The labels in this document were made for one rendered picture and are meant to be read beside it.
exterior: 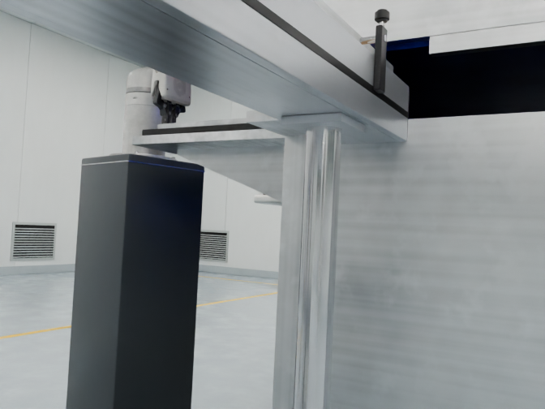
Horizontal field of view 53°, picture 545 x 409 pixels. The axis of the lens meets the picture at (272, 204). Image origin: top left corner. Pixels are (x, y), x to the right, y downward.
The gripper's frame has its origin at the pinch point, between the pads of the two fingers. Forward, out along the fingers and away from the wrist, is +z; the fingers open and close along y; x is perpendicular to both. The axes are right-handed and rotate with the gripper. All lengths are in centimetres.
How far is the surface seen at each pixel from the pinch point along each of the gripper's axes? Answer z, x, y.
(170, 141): 6.2, -10.4, -11.0
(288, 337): 43, -42, -13
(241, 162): 9.9, -23.3, -2.5
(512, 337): 38, -79, -13
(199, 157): 8.6, -12.0, -2.5
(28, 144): -60, 481, 308
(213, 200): -11, 381, 544
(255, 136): 6.0, -31.9, -11.0
